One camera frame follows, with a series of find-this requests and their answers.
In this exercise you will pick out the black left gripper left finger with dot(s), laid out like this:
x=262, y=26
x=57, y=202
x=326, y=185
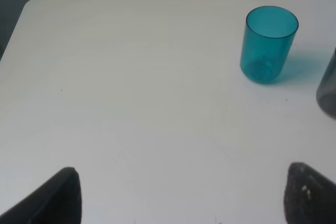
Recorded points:
x=58, y=200

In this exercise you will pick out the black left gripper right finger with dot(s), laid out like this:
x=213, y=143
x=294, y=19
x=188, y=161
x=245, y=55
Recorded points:
x=309, y=196

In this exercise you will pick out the grey translucent plastic cup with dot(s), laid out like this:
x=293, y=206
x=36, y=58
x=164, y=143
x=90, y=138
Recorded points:
x=325, y=94

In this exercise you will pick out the teal translucent plastic cup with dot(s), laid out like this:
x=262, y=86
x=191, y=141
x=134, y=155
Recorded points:
x=268, y=36

